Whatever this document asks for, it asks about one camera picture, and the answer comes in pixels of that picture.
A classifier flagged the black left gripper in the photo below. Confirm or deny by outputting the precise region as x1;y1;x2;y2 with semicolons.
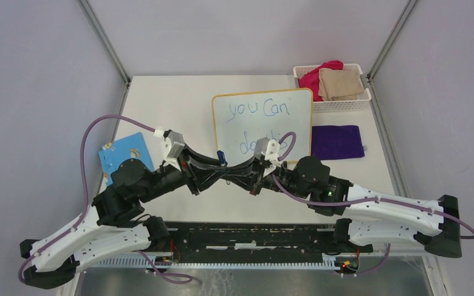
140;142;232;202

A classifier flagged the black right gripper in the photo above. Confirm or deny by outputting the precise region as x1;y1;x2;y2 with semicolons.
223;155;310;199

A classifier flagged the blue marker cap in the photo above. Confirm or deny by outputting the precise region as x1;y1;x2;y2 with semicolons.
217;150;227;166

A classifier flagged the yellow framed whiteboard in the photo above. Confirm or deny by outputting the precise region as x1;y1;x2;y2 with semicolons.
212;88;313;166

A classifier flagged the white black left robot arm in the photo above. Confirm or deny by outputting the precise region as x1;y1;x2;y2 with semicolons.
18;147;228;290

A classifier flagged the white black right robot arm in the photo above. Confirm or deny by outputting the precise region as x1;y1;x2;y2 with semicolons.
223;156;462;258

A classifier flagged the purple towel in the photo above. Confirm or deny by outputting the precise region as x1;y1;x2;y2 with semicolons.
311;125;365;160

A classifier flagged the blue picture book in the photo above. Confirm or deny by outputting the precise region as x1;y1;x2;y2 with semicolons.
98;132;154;186

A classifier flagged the red cloth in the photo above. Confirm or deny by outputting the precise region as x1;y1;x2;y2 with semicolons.
298;60;344;102

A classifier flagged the white perforated plastic basket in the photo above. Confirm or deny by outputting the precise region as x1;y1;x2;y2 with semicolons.
312;64;372;113

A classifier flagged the beige cloth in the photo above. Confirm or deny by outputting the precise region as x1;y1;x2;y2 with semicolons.
318;68;364;101

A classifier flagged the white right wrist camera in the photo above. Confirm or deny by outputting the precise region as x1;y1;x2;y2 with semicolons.
254;138;281;177

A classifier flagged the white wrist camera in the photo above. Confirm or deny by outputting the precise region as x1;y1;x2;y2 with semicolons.
254;138;281;177
153;128;186;171

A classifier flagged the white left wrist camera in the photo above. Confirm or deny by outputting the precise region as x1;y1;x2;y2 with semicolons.
153;128;186;171

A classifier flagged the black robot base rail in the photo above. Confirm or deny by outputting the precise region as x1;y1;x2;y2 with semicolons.
146;221;373;265

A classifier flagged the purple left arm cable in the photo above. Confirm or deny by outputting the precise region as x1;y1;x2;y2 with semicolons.
17;115;157;285

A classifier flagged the aluminium frame rail right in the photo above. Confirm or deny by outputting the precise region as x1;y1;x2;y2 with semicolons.
365;0;420;197

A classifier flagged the aluminium frame rail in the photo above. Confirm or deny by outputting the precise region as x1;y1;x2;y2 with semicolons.
365;0;420;197
77;0;132;89

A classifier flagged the aluminium frame rail left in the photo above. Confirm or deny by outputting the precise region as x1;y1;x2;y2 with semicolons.
77;0;132;89

